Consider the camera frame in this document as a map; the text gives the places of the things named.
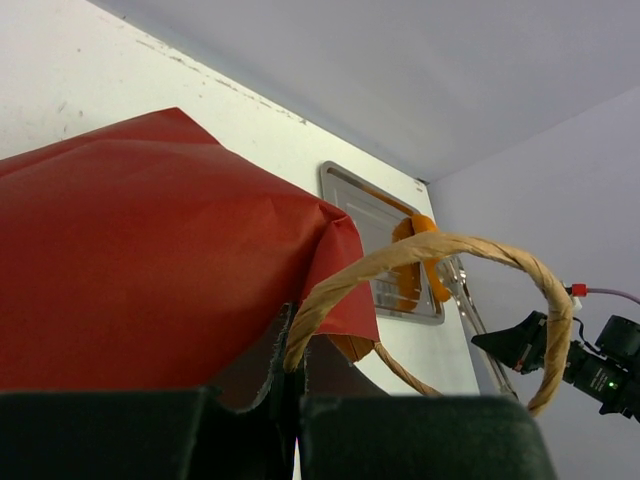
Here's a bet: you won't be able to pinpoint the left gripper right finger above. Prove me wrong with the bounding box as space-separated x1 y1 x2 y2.
299 396 557 479

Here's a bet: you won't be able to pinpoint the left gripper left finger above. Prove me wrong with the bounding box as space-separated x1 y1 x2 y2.
1 387 295 479

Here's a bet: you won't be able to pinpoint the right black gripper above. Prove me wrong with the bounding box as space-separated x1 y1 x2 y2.
471 311 639 420

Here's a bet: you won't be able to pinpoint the metal tongs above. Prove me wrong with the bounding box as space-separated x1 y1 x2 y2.
436 255 518 400

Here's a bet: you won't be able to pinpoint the oval fake bread loaf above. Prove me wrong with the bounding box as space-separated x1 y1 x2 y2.
392 214 451 312

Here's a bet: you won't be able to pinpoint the red paper bag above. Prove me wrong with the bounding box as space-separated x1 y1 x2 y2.
0 106 574 420

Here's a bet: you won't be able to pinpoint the metal tray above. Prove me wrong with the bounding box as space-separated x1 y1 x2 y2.
319 161 445 326

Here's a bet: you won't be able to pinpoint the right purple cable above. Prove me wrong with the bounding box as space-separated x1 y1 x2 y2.
587 286 640 305

